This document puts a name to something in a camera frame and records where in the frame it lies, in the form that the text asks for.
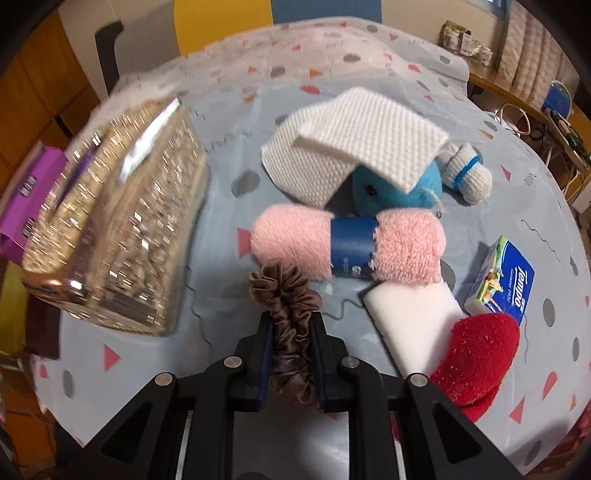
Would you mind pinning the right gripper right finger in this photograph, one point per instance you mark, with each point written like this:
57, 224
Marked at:
326, 353

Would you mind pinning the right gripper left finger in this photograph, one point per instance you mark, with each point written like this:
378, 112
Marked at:
256, 352

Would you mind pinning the brown satin scrunchie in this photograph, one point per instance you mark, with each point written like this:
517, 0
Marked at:
285, 294

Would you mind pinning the pink towel blue band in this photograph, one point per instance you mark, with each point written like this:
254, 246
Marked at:
400, 245

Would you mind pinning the blue plush toy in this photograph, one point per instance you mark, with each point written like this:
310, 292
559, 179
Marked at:
373, 194

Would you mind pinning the blue Tempo tissue pack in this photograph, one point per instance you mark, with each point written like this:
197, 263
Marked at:
503, 284

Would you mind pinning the white woven dishcloth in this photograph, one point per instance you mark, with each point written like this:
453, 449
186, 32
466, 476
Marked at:
316, 148

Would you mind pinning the white glove blue stripe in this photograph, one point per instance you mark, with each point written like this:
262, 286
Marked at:
462, 170

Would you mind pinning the ornate gold tissue box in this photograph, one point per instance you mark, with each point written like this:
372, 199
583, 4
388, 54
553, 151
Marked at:
110, 242

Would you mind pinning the purple cardboard box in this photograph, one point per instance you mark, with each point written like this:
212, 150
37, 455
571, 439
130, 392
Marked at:
24, 196

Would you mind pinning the wooden desk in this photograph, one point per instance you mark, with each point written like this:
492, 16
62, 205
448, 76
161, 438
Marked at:
485, 82

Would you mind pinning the bags on desk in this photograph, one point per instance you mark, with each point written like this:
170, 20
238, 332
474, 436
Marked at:
459, 40

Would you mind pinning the grey yellow blue sofa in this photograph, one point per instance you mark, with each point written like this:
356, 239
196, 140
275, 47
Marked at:
176, 28

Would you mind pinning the blue folding chair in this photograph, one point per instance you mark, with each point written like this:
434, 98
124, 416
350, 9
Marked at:
558, 99

